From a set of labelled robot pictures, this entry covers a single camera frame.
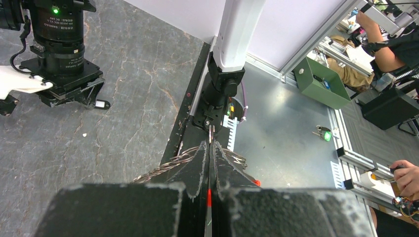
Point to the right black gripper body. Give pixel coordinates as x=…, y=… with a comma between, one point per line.
x=82, y=88

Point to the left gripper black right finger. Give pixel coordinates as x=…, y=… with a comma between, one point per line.
x=241, y=208

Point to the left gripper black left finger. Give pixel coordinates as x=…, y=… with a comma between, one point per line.
x=112, y=210

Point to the key with black tag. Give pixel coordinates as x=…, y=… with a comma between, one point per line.
x=102, y=104

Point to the metal keyring holder red handle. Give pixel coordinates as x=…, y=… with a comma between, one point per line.
x=208, y=173

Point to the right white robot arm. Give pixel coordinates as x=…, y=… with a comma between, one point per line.
x=60, y=74

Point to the green tag keys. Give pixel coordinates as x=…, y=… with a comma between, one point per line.
x=324, y=133

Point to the person hand at right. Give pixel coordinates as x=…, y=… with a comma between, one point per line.
x=407, y=179

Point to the green metal bin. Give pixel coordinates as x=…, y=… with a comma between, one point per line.
x=321, y=84

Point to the seated person in background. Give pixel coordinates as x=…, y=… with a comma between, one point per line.
x=393, y=54

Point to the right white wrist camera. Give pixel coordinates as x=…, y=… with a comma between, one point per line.
x=24, y=81

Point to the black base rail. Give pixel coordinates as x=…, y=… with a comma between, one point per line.
x=186, y=117

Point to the white slotted cable duct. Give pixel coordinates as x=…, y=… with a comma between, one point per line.
x=231, y=125

